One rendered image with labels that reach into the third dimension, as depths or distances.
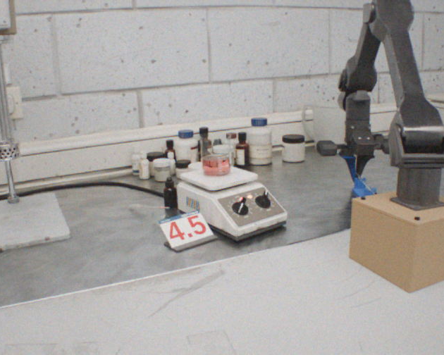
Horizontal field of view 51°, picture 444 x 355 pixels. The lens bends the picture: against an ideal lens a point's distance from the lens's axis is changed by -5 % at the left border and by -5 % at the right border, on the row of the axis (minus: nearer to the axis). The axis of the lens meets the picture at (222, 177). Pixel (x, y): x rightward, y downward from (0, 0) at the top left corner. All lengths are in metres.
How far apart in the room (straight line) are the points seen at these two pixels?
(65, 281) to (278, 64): 1.04
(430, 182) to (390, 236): 0.10
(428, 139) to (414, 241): 0.16
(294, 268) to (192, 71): 0.82
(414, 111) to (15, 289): 0.68
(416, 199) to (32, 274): 0.62
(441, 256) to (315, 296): 0.20
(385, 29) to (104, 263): 0.63
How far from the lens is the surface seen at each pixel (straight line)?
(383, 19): 0.91
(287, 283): 0.75
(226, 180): 0.95
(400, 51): 0.87
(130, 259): 0.85
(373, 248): 0.78
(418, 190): 0.77
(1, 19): 0.98
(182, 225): 0.90
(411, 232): 0.71
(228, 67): 1.51
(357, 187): 1.17
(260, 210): 0.93
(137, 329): 0.66
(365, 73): 1.12
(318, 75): 1.69
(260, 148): 1.38
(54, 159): 1.35
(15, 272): 0.87
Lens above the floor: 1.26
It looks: 16 degrees down
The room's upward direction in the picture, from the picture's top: 2 degrees counter-clockwise
